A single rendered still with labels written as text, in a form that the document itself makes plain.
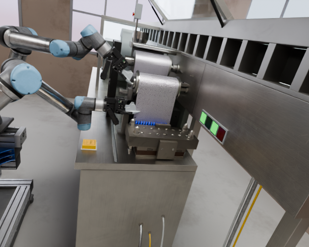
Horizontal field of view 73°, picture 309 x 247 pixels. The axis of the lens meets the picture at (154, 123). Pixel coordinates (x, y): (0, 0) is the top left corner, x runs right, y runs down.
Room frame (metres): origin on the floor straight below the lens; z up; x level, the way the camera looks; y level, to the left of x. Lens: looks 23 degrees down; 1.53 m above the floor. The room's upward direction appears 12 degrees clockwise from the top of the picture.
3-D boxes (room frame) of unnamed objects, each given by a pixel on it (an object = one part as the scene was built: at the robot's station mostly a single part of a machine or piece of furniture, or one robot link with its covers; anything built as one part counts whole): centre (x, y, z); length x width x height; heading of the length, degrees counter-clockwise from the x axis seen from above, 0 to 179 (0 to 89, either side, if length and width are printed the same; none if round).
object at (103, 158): (2.13, 0.41, 0.88); 2.52 x 0.66 x 0.04; 18
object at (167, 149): (1.02, -0.10, 0.97); 0.10 x 0.03 x 0.11; 108
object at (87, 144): (1.00, 0.33, 0.91); 0.07 x 0.07 x 0.02; 18
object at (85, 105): (1.08, 0.40, 1.11); 0.11 x 0.08 x 0.09; 108
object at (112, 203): (2.13, 0.39, 0.43); 2.52 x 0.64 x 0.86; 18
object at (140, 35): (1.94, 0.27, 1.50); 0.14 x 0.14 x 0.06
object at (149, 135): (1.10, -0.05, 1.00); 0.40 x 0.16 x 0.06; 108
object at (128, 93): (1.24, 0.20, 1.05); 0.06 x 0.05 x 0.31; 108
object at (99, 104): (1.11, 0.32, 1.11); 0.08 x 0.05 x 0.08; 18
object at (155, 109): (1.20, 0.02, 1.11); 0.23 x 0.01 x 0.18; 108
